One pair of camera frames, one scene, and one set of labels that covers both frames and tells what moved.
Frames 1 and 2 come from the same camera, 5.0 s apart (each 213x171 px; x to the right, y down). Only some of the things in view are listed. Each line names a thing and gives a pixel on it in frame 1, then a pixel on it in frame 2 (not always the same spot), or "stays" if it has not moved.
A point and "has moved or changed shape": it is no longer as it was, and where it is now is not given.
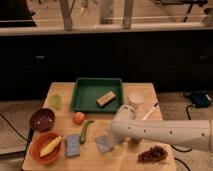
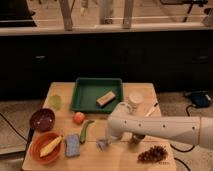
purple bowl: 42,119 stays
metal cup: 135,140 stays
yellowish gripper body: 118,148 -> 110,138
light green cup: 56,101 stays
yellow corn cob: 50,145 stays
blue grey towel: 104,143 has moved or changed shape
